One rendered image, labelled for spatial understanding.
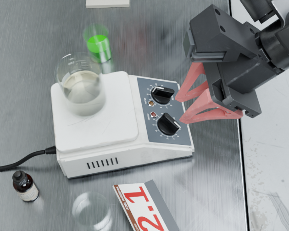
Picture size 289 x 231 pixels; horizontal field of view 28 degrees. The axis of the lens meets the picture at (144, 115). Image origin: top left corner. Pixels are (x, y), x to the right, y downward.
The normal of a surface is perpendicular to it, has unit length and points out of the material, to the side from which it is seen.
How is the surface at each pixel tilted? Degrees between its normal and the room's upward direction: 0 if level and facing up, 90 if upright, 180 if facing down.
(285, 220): 0
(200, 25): 40
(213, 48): 90
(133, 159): 90
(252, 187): 0
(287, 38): 90
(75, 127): 0
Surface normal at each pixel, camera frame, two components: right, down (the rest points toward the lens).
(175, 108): 0.42, -0.54
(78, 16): -0.09, -0.52
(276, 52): -0.41, 0.36
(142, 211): 0.51, -0.66
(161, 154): 0.16, 0.83
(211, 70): -0.70, -0.29
